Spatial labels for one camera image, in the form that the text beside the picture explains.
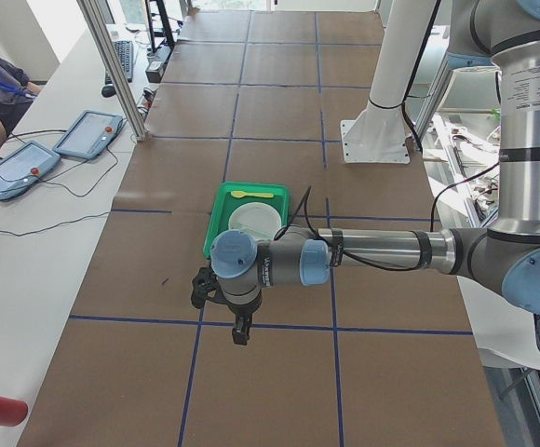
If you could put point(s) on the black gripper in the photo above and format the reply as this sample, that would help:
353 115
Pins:
241 311

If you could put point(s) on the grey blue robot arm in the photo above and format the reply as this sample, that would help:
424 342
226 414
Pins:
504 257

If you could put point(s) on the green plastic tray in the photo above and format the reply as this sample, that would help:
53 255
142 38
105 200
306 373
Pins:
224 205

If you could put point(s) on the white round plate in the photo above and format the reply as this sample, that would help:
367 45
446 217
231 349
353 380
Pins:
259 220

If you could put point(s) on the yellow plastic spoon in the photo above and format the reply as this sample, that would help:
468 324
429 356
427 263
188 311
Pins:
242 194

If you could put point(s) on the far blue teach pendant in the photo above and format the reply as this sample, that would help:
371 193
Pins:
89 135

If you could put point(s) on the blue teach pendant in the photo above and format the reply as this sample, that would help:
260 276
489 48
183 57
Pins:
89 135
20 170

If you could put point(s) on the white chair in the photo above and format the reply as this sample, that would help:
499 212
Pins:
504 334

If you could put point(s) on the near blue teach pendant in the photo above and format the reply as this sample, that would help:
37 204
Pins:
20 170

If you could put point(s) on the black computer mouse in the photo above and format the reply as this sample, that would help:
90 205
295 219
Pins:
108 91

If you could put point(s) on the black keyboard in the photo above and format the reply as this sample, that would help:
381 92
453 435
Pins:
124 50

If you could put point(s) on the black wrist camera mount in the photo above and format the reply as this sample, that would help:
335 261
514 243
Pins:
204 287

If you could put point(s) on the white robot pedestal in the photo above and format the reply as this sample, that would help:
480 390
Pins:
378 135

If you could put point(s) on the aluminium frame post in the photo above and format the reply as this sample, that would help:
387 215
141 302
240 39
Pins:
95 22

